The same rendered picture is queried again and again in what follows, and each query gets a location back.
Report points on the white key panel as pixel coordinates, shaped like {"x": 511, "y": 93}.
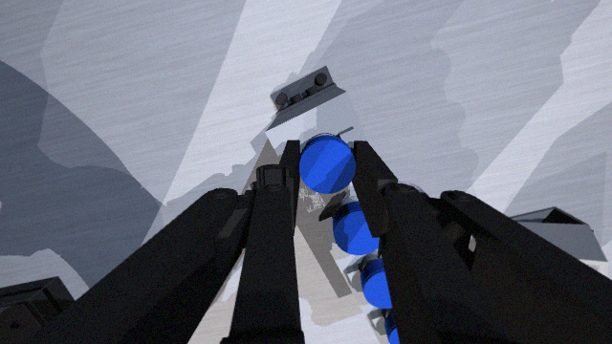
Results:
{"x": 568, "y": 233}

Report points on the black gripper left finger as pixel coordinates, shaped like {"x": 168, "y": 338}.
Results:
{"x": 161, "y": 292}

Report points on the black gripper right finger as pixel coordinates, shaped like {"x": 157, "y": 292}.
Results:
{"x": 539, "y": 292}

